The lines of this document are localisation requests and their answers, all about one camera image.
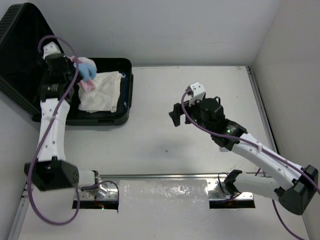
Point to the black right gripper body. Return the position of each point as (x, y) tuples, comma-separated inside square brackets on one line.
[(194, 113)]

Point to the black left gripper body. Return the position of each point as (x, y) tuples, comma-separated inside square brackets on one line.
[(70, 74)]

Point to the blue pink cat-ear headphones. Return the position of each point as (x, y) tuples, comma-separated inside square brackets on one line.
[(86, 75)]

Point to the white towel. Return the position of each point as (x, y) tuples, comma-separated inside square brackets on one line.
[(101, 93)]

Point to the blue white red patterned garment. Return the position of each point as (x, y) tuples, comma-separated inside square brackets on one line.
[(125, 89)]

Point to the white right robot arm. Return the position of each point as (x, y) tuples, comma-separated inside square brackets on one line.
[(292, 185)]

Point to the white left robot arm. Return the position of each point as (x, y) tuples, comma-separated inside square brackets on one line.
[(55, 104)]

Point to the white spray bottle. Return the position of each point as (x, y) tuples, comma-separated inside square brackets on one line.
[(222, 149)]

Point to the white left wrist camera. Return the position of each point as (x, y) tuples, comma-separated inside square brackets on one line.
[(50, 49)]

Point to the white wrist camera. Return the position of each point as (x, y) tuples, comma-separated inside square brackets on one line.
[(50, 49), (197, 92)]

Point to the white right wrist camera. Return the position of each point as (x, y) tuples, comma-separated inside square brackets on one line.
[(197, 92)]

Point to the metal mounting rail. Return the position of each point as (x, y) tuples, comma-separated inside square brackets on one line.
[(160, 190)]

